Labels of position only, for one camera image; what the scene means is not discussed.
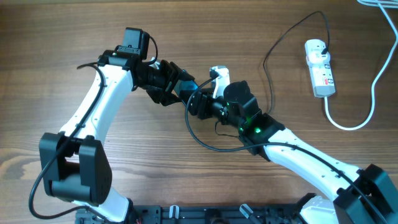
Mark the Galaxy S25 smartphone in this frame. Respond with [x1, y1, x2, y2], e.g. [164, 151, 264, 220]
[174, 80, 198, 98]

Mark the black USB charging cable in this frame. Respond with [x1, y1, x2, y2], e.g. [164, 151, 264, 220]
[214, 11, 331, 139]

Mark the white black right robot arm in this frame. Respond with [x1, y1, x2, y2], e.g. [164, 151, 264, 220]
[180, 81, 397, 223]

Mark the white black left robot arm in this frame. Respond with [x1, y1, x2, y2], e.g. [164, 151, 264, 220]
[37, 46, 197, 223]

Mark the white power strip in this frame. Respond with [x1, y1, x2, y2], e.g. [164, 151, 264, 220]
[305, 39, 336, 98]

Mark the white USB wall charger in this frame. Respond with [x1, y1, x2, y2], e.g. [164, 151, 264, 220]
[306, 50, 330, 67]

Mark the white power strip cord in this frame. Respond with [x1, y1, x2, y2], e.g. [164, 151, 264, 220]
[324, 0, 398, 131]

